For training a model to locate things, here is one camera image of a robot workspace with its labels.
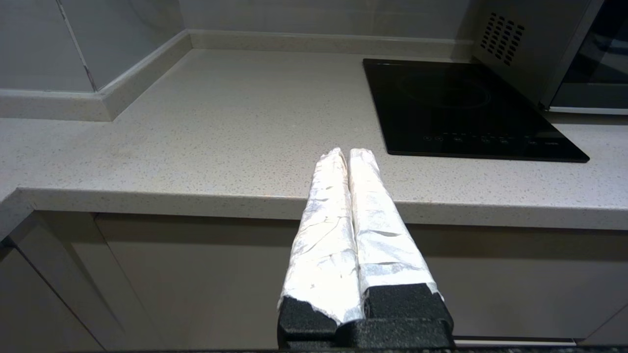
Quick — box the silver microwave door dark window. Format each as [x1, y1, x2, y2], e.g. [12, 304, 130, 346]
[540, 0, 628, 116]

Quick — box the left gripper white taped right finger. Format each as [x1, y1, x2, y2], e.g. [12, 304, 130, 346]
[343, 148, 455, 349]

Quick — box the black induction cooktop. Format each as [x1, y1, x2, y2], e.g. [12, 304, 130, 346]
[363, 58, 591, 163]

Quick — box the silver Panasonic microwave oven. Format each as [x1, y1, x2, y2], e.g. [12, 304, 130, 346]
[473, 0, 628, 116]

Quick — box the left gripper white taped left finger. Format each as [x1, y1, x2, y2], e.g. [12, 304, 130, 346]
[277, 147, 366, 349]

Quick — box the grey cabinet front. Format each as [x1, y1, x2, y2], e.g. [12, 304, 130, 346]
[20, 211, 305, 353]
[407, 223, 628, 345]

